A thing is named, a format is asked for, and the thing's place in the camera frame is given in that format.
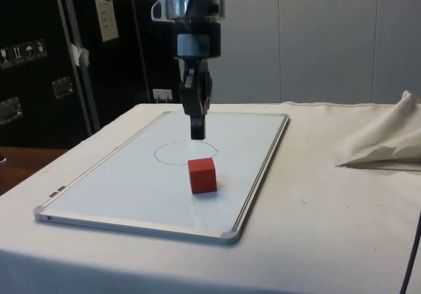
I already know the black cabinet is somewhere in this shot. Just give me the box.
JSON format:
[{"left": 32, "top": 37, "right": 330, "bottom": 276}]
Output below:
[{"left": 0, "top": 0, "right": 180, "bottom": 149}]

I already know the red cube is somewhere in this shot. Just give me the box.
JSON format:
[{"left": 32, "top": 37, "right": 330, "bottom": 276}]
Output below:
[{"left": 187, "top": 157, "right": 219, "bottom": 195}]

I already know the white whiteboard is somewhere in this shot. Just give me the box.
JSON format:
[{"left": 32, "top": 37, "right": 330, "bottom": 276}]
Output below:
[{"left": 34, "top": 110, "right": 291, "bottom": 247}]

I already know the pale locker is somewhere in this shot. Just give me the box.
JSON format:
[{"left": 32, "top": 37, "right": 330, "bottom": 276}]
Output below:
[
  {"left": 371, "top": 0, "right": 421, "bottom": 104},
  {"left": 279, "top": 0, "right": 373, "bottom": 104}
]

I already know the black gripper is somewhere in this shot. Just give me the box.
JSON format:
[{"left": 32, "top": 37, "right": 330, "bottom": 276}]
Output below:
[{"left": 176, "top": 19, "right": 222, "bottom": 141}]

